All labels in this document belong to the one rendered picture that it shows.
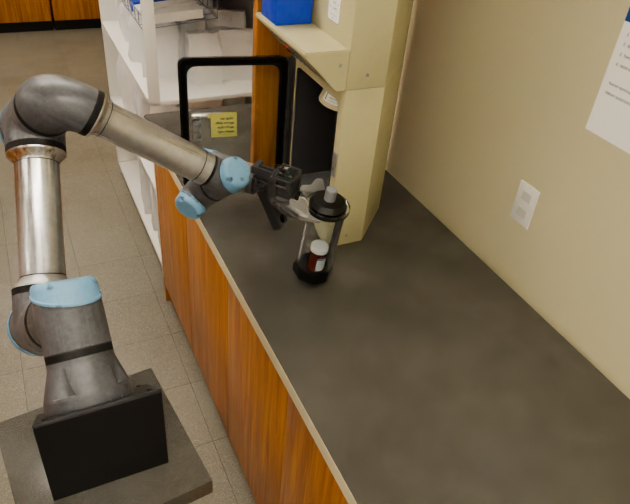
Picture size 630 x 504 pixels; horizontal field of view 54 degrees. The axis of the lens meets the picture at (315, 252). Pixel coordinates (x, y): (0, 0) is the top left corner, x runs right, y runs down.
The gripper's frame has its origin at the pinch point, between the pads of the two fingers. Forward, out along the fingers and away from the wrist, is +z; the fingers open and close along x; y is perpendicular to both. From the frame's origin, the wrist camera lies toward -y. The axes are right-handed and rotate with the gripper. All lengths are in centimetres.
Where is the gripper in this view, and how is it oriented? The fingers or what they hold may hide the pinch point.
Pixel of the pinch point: (325, 211)
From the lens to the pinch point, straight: 151.9
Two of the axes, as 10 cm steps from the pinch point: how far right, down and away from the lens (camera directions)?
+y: 1.2, -7.6, -6.4
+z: 9.2, 3.3, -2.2
